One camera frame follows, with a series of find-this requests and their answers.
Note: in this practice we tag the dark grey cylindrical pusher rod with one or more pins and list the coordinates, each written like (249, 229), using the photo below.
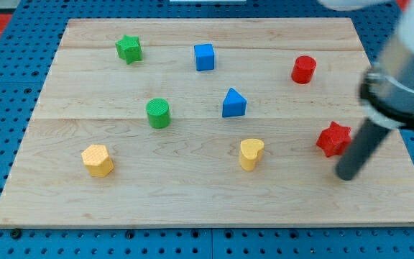
(367, 140)

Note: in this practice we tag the red star block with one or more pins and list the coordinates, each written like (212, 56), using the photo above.
(334, 140)

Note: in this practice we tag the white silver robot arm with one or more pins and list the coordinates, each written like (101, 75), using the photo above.
(386, 94)

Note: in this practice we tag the green star block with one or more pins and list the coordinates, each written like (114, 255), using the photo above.
(129, 49)

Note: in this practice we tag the red cylinder block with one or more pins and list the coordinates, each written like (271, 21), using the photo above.
(303, 69)

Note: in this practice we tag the yellow heart block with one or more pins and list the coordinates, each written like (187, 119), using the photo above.
(251, 152)

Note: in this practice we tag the blue triangle block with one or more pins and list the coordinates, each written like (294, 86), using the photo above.
(234, 104)

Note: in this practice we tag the blue cube block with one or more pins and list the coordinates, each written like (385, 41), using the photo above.
(204, 57)

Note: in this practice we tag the green cylinder block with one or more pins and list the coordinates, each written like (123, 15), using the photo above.
(158, 113)

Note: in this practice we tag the light wooden board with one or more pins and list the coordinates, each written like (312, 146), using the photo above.
(187, 175)

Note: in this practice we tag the yellow hexagon block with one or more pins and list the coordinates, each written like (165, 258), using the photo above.
(97, 161)

